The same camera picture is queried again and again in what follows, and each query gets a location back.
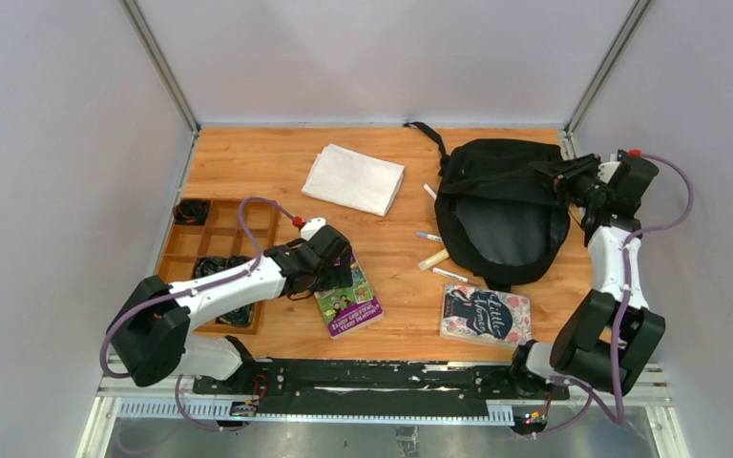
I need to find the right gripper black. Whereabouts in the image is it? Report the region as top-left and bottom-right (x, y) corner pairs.
(530, 154), (610, 209)

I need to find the purple treehouse book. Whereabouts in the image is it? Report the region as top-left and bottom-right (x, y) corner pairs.
(314, 256), (384, 339)

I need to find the black student backpack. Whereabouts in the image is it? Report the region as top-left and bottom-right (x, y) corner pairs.
(413, 122), (571, 292)

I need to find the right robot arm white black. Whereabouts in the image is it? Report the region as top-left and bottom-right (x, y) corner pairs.
(506, 150), (666, 399)

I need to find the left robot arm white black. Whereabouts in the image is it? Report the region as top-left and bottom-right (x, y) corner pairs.
(101, 219), (352, 394)

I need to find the folded white cloth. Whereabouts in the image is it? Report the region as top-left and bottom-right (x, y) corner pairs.
(302, 144), (406, 217)

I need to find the yellow glue stick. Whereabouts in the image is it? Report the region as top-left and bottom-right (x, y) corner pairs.
(418, 249), (450, 271)

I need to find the lilac capped white marker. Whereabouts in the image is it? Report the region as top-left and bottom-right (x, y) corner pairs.
(415, 231), (443, 243)

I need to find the brown capped white marker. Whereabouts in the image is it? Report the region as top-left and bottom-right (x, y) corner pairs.
(431, 267), (481, 286)

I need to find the blue capped white marker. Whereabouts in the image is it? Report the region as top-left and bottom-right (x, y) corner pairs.
(423, 183), (437, 199)

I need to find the wooden compartment tray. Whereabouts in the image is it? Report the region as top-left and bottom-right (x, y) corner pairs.
(151, 198), (282, 336)

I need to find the Little Women book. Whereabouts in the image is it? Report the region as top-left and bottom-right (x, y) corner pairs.
(439, 283), (533, 349)

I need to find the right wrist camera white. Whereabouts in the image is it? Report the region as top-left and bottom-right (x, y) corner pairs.
(597, 161), (620, 184)

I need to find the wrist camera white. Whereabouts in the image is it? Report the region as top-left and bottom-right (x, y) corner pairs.
(300, 218), (326, 240)
(597, 161), (620, 184)

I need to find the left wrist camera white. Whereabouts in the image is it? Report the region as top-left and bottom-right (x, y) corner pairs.
(300, 218), (326, 240)

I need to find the coiled dark strap lower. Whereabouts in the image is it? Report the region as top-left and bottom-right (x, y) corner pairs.
(218, 304), (257, 328)

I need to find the coiled dark strap left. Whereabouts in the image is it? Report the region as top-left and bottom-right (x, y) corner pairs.
(192, 256), (227, 281)

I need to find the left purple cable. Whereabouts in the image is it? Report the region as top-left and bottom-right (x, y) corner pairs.
(99, 196), (304, 434)

